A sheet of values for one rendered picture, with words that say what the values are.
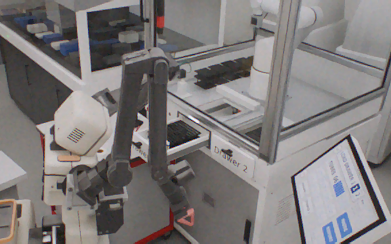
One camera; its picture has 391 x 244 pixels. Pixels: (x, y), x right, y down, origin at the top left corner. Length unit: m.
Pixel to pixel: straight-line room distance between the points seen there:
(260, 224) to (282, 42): 0.94
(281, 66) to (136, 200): 1.20
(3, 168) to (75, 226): 0.76
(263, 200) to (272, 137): 0.35
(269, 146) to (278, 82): 0.31
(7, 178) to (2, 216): 0.49
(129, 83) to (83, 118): 0.27
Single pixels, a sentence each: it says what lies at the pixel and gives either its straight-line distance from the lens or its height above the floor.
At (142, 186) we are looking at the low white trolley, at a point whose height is 0.53.
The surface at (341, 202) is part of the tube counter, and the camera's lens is 1.64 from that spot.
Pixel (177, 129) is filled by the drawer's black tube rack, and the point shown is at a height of 0.90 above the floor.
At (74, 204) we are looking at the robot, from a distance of 1.49.
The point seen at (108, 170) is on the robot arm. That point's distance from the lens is 1.42.
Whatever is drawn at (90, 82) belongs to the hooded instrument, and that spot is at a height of 0.91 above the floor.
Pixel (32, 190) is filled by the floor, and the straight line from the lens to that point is 3.52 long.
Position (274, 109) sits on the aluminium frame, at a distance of 1.92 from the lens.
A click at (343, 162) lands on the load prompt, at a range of 1.77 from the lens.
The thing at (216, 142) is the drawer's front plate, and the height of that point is 0.90.
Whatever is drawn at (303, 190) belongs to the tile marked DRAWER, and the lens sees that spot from 1.83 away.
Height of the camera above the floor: 2.06
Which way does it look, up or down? 29 degrees down
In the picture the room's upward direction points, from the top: 3 degrees clockwise
